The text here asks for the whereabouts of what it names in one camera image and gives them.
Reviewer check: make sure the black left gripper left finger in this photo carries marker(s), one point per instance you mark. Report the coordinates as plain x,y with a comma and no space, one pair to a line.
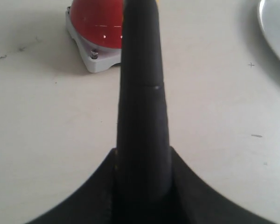
89,204

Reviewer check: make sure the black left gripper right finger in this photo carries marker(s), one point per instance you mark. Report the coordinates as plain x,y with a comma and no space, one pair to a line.
201,204

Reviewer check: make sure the yellow black claw hammer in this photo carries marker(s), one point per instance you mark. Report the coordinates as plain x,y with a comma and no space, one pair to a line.
143,159

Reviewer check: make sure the red dome push button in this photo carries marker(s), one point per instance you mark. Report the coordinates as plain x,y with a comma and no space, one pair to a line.
96,28

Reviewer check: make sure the round steel plate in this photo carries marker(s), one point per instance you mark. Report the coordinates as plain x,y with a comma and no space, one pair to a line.
269,22

